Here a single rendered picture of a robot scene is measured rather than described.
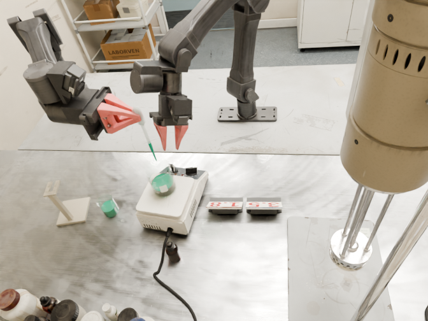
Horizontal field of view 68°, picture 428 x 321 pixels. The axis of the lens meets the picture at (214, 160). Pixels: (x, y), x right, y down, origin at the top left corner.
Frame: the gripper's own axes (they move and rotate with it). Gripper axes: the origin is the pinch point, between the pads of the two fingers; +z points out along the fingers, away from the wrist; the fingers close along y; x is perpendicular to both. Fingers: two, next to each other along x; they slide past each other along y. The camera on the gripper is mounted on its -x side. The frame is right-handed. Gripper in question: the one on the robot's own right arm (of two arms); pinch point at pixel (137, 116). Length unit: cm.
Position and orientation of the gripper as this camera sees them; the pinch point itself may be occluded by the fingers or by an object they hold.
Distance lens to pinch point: 65.6
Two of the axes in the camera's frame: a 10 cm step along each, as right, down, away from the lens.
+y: 2.5, -7.4, 6.2
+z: 9.6, 1.1, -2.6
